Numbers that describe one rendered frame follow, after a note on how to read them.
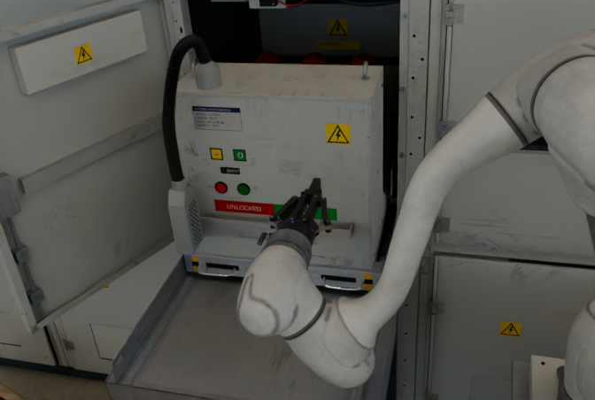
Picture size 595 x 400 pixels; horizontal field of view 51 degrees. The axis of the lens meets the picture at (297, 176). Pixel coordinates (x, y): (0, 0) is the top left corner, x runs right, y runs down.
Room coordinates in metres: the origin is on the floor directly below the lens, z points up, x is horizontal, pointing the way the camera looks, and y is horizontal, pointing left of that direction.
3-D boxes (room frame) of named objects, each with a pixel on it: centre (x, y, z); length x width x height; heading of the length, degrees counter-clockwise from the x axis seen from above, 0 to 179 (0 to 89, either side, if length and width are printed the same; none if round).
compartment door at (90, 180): (1.47, 0.52, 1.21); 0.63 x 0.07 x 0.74; 140
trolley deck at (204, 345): (1.26, 0.08, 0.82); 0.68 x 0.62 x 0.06; 164
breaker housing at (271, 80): (1.57, -0.01, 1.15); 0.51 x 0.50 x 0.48; 164
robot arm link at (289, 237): (0.94, 0.03, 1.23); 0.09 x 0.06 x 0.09; 74
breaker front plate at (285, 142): (1.32, 0.06, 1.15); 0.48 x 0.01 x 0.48; 74
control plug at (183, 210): (1.31, 0.29, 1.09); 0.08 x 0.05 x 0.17; 164
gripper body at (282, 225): (1.01, 0.01, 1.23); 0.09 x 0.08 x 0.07; 164
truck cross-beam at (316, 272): (1.34, 0.06, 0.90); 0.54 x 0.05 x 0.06; 74
